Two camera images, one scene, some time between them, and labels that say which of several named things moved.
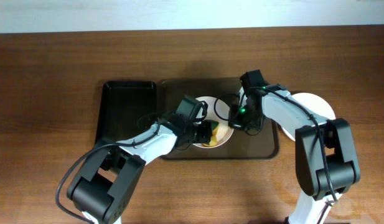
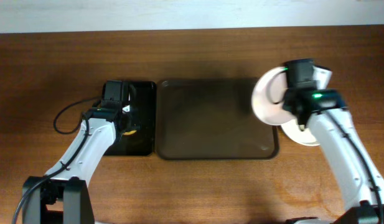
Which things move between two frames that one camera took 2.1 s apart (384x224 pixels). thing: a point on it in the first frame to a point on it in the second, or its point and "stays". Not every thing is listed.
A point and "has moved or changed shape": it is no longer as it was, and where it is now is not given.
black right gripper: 241,123 to 301,121
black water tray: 127,108 stays
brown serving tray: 261,145 stays
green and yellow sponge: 213,139 to 129,132
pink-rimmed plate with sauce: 217,110 has moved or changed shape
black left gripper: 205,131 to 129,123
